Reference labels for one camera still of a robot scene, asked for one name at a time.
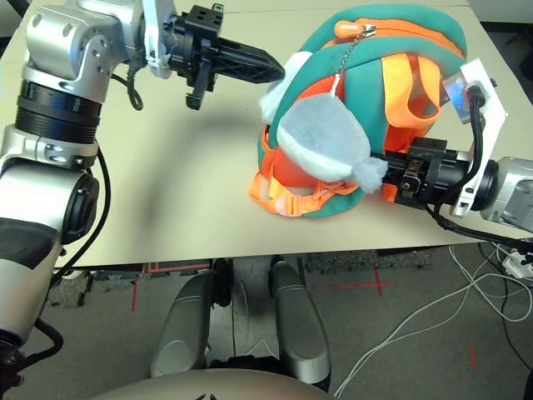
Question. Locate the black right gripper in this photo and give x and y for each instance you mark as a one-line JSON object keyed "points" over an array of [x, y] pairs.
{"points": [[433, 175]]}

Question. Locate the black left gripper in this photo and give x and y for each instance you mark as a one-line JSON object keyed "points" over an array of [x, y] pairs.
{"points": [[200, 41]]}

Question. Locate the teal and orange backpack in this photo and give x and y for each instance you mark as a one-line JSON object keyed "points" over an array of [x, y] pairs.
{"points": [[366, 87]]}

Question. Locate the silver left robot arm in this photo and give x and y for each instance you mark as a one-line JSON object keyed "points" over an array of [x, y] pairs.
{"points": [[54, 83]]}

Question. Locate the grey white plush toy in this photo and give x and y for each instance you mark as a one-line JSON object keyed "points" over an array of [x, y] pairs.
{"points": [[320, 137]]}

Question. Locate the white power strip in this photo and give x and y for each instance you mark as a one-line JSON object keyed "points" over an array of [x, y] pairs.
{"points": [[518, 264]]}

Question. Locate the silver right robot leg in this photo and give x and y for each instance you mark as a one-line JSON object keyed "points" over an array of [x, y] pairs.
{"points": [[300, 325]]}

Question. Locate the silver robot leg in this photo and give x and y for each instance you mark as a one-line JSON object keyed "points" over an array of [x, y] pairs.
{"points": [[300, 325], [181, 329]]}

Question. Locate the silver left robot leg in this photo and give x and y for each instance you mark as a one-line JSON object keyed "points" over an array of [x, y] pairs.
{"points": [[181, 329]]}

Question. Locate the beige robot torso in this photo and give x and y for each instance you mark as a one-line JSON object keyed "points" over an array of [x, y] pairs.
{"points": [[208, 387]]}

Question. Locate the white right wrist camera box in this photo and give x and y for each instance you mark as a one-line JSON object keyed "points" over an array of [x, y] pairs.
{"points": [[487, 104]]}

